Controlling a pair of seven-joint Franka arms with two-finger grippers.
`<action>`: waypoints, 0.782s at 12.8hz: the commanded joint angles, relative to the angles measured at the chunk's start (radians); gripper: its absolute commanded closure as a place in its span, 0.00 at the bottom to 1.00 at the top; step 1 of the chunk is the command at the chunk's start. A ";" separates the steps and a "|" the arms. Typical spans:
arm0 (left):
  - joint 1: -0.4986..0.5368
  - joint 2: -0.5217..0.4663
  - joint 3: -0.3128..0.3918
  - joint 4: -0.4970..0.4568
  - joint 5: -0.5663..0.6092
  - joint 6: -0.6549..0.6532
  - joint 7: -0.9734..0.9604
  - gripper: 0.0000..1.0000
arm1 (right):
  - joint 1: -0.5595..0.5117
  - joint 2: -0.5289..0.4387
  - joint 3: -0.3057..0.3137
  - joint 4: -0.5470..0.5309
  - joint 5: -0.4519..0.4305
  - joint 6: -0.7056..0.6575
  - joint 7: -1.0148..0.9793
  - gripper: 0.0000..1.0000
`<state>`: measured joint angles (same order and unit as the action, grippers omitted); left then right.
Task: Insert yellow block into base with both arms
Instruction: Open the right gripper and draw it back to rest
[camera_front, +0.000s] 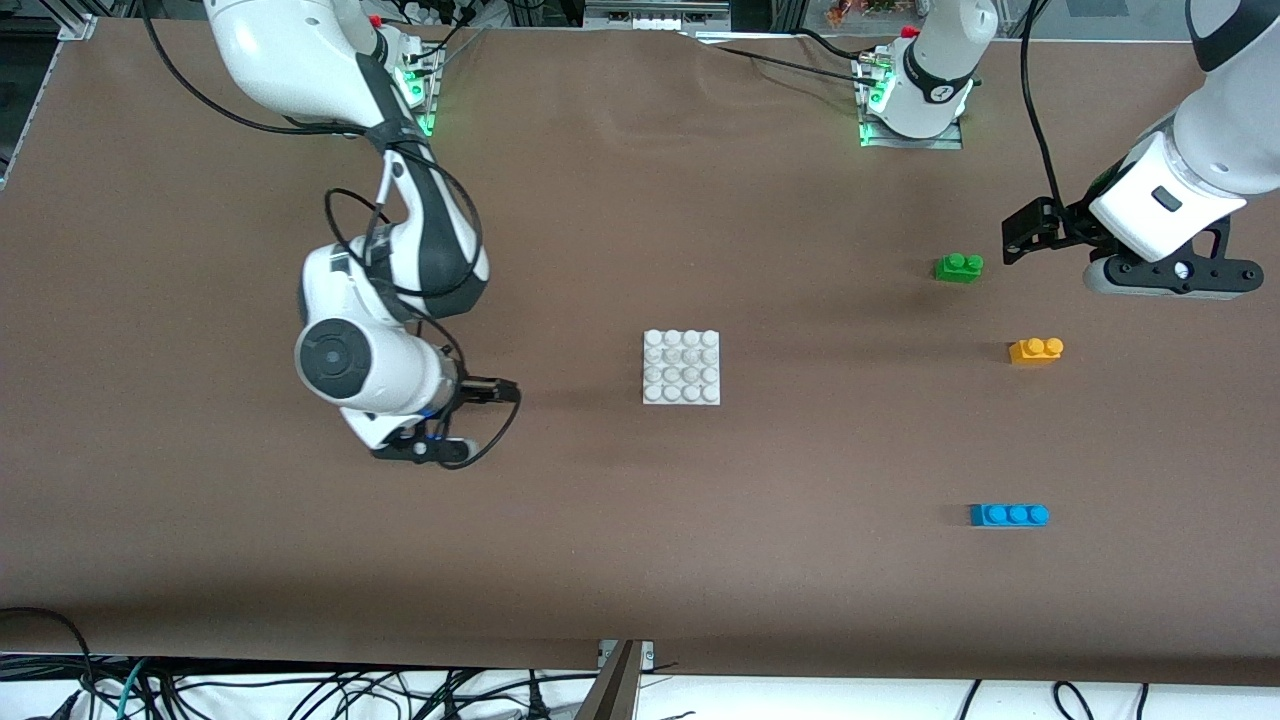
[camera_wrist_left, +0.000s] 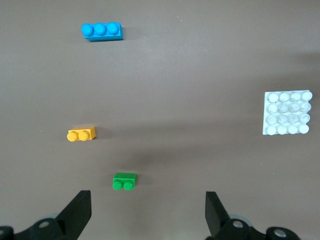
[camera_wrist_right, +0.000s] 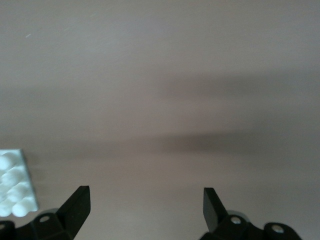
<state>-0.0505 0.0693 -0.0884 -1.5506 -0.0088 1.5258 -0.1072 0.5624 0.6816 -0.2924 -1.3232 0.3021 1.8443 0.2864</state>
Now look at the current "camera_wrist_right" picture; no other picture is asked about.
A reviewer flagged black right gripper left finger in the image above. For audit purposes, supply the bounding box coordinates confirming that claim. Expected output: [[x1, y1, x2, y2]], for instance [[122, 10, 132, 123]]
[[0, 185, 91, 240]]

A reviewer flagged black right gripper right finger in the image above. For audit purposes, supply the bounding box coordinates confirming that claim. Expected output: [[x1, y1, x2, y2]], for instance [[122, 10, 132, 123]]
[[199, 187, 301, 240]]

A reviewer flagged white studded base plate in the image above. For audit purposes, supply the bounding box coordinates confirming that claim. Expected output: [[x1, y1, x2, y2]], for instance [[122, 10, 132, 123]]
[[0, 148, 40, 218]]

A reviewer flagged brown table cover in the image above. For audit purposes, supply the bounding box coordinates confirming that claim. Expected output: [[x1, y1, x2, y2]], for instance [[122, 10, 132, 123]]
[[0, 0, 320, 240]]

